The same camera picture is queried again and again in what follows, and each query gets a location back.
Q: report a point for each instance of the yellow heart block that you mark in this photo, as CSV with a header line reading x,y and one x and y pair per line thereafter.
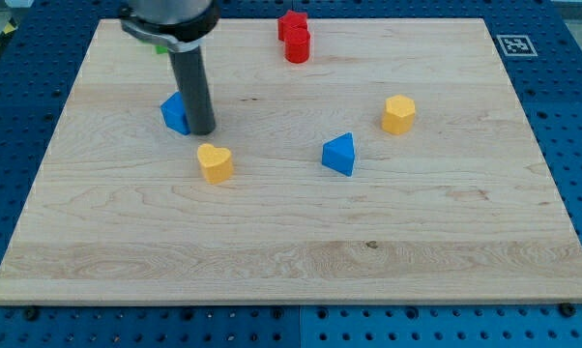
x,y
216,163

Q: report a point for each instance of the green block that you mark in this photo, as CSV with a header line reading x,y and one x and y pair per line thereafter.
x,y
161,49

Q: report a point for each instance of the yellow hexagon block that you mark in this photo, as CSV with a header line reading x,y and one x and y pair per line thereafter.
x,y
398,115

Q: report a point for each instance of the red cylinder block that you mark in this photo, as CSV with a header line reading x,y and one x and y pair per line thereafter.
x,y
297,45

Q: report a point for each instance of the red star block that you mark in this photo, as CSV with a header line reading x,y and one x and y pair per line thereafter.
x,y
290,20

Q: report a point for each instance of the blue triangle block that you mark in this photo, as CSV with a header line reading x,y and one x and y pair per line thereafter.
x,y
339,154

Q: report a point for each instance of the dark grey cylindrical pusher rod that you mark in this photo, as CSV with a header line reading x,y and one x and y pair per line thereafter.
x,y
191,80

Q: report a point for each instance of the white fiducial marker tag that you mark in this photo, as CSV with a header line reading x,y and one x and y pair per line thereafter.
x,y
516,45

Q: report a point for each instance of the wooden board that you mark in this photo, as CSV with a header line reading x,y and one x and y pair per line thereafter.
x,y
459,210

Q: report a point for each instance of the blue cube block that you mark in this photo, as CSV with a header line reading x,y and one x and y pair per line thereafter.
x,y
174,114

